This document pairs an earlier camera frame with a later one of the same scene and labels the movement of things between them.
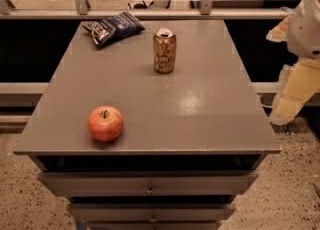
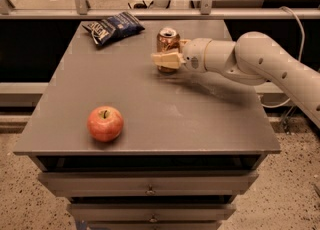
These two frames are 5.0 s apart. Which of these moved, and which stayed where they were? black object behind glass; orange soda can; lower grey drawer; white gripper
Moved: white gripper
Stayed: lower grey drawer; orange soda can; black object behind glass
